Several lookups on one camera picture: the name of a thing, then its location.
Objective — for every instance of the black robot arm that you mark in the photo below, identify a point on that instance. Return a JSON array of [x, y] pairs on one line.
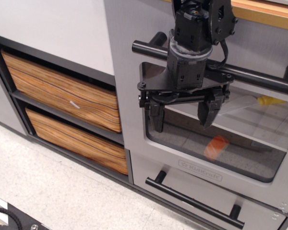
[[199, 23]]

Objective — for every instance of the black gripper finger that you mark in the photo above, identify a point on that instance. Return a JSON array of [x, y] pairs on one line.
[[209, 109], [156, 115]]

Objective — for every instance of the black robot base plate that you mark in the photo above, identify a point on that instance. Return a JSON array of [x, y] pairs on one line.
[[28, 223]]

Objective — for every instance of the black drawer handle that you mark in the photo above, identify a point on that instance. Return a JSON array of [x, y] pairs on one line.
[[231, 219]]

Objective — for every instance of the grey toy oven door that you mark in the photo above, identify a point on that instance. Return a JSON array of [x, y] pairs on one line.
[[256, 172]]

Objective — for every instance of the wood-grain storage bin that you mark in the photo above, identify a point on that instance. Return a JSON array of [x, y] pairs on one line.
[[100, 150], [85, 101]]

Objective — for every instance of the lower wood-grain storage bin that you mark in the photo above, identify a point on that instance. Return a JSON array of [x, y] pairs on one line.
[[100, 150]]

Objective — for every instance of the upper wood-grain storage bin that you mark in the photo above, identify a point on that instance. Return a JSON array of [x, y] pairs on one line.
[[85, 101]]

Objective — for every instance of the orange toy salmon piece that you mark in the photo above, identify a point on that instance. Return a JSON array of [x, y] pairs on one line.
[[215, 147]]

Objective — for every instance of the black oven door handle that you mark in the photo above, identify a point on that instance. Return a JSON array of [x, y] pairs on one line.
[[241, 74]]

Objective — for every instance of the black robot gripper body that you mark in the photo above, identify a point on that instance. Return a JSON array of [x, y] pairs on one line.
[[188, 77]]

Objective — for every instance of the grey toy kitchen cabinet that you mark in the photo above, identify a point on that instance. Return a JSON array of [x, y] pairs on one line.
[[61, 189]]

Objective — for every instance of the grey lower drawer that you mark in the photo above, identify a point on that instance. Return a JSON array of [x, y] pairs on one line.
[[255, 216]]

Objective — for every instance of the grey oven rack tray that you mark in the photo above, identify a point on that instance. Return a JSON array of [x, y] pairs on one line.
[[265, 124]]

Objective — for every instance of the yellow toy food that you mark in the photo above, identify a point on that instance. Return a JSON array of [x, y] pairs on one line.
[[268, 100]]

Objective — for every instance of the wooden countertop edge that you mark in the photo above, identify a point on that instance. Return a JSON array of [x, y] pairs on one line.
[[262, 11]]

